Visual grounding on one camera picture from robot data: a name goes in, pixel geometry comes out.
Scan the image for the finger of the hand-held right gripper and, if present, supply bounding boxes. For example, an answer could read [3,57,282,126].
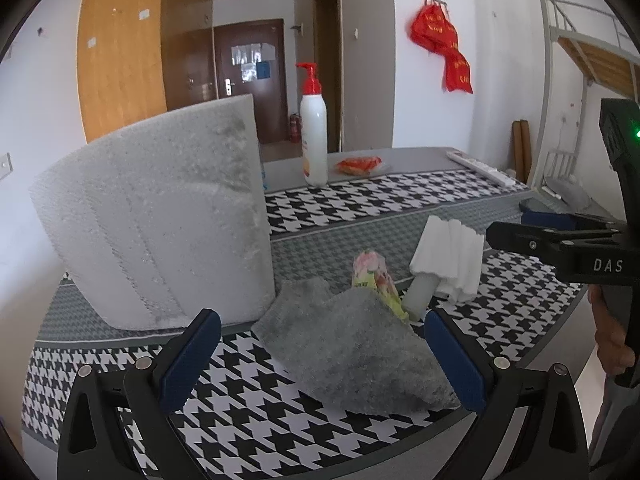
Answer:
[519,208,627,232]
[486,219,624,267]

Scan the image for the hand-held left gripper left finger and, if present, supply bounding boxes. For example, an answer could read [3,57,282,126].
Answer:
[57,308,222,480]

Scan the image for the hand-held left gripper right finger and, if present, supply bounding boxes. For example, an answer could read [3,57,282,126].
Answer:
[424,308,592,480]

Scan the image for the white foam bundle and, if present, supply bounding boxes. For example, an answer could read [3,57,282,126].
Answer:
[409,215,486,303]

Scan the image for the grey fuzzy cloth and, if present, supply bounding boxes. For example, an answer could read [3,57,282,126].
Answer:
[251,277,461,416]

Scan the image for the green floral tissue packet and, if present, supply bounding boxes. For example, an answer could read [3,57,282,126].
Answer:
[352,251,413,322]

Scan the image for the white foam box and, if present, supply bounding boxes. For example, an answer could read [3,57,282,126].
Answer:
[28,92,277,332]

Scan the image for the person's right hand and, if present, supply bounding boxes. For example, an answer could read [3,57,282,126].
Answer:
[589,286,621,377]

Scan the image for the grey pillow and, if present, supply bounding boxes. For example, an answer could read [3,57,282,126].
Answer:
[542,175,592,207]

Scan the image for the pale grey roll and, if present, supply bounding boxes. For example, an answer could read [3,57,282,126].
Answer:
[403,272,441,322]

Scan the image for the leaning wooden boards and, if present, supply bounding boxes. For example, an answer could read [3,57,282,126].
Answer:
[512,119,532,181]

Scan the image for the white remote control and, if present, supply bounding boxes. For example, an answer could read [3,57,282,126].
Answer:
[446,150,516,186]

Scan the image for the white metal bunk bed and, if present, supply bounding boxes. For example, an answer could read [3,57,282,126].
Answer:
[536,0,640,196]

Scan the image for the red snack packet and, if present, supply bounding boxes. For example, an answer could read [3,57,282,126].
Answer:
[335,156,383,177]

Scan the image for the houndstooth patterned tablecloth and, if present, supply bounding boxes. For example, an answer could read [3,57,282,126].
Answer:
[22,146,586,480]

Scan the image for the red hanging bags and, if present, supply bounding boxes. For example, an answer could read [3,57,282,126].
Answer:
[409,2,474,94]

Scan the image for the white red-pump lotion bottle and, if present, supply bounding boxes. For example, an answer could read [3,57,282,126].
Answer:
[296,62,329,187]

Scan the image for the wooden side door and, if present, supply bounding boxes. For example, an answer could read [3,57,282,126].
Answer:
[313,0,346,153]

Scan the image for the dark brown entrance door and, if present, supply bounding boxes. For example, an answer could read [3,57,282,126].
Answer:
[214,18,286,143]

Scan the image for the papers on door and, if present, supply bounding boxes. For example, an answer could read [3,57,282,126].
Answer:
[231,42,276,81]

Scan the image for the wooden wardrobe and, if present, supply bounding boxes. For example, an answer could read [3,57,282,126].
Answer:
[76,0,216,143]

